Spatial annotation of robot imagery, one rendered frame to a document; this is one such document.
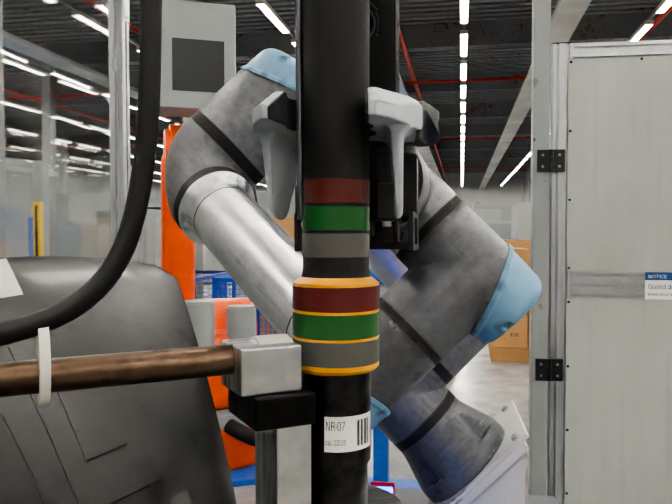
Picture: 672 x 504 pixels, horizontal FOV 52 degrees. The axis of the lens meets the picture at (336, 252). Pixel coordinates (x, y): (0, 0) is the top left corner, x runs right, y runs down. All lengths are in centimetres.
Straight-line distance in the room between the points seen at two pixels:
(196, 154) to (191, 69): 340
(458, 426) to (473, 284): 47
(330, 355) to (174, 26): 399
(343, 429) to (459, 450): 68
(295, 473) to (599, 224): 191
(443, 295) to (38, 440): 32
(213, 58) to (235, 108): 342
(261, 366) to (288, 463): 5
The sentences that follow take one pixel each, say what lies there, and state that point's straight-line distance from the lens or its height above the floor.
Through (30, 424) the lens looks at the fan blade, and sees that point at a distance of 38.
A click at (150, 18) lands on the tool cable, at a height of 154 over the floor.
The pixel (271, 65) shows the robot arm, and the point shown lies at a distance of 85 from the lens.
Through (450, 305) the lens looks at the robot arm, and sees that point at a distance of 57.
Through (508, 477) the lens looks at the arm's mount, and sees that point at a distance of 101.
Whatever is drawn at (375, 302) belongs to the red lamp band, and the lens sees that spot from 33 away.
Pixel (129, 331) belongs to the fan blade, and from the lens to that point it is 43.
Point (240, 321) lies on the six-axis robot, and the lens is 410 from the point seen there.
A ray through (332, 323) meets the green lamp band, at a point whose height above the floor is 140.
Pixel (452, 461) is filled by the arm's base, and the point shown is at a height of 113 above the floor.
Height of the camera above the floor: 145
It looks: 2 degrees down
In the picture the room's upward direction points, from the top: straight up
